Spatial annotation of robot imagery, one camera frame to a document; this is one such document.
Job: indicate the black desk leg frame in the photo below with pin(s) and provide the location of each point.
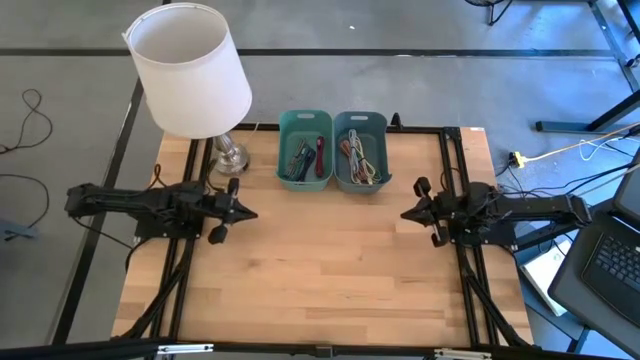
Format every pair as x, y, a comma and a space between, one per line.
600, 117

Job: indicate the white book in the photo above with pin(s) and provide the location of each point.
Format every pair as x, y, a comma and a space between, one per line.
542, 272

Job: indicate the teal plastic bin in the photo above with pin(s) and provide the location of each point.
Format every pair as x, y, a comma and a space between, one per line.
287, 125

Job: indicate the yellow power plug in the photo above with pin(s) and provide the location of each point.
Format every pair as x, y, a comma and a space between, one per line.
518, 159

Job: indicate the black laptop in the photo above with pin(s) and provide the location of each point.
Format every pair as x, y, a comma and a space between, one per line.
590, 280

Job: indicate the dark monitor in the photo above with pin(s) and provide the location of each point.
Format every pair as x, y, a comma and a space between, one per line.
630, 195

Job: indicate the white lamp shade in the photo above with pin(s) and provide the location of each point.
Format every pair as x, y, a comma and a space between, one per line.
190, 75

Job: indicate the blue-grey floor object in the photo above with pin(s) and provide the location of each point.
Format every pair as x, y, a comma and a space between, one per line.
17, 231

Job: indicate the grey-blue plastic bin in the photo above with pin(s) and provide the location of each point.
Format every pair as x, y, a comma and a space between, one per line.
375, 140

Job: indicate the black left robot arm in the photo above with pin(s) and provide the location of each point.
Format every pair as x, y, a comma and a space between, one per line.
125, 200

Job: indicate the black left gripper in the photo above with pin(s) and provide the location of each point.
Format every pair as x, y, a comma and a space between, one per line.
222, 207

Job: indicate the black frame crossbar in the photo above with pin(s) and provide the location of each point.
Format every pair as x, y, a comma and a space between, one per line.
300, 352

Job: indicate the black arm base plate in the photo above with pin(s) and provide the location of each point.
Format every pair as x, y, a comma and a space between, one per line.
500, 239
165, 231

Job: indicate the black aluminium table frame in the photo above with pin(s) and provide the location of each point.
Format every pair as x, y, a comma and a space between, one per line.
425, 129

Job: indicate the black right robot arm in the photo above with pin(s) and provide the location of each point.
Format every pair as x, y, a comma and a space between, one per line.
530, 210

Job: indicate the black stand leg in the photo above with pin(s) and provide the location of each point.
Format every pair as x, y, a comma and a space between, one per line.
495, 12

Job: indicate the silver metal bracket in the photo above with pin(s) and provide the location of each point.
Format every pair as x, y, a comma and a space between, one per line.
462, 354
185, 349

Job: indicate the black frame bracket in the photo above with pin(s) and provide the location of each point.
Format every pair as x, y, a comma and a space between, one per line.
396, 121

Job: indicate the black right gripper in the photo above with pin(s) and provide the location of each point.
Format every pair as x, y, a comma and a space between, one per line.
439, 212

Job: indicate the silver lamp base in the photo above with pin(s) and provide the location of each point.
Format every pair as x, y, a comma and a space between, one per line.
230, 157

